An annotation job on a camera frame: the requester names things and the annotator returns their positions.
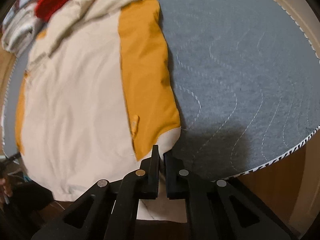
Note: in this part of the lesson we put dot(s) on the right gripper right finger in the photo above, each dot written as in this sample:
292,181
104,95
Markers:
221,209

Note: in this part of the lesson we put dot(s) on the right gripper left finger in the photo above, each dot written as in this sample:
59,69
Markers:
107,210

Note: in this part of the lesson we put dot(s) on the beige and yellow hooded jacket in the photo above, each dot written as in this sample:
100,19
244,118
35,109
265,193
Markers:
95,96

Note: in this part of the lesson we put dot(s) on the person's left hand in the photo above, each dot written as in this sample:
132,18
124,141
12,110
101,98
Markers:
6,189

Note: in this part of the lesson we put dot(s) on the grey quilted mattress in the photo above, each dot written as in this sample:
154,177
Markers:
245,81

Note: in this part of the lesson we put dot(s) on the cream folded blanket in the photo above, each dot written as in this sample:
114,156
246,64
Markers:
22,29

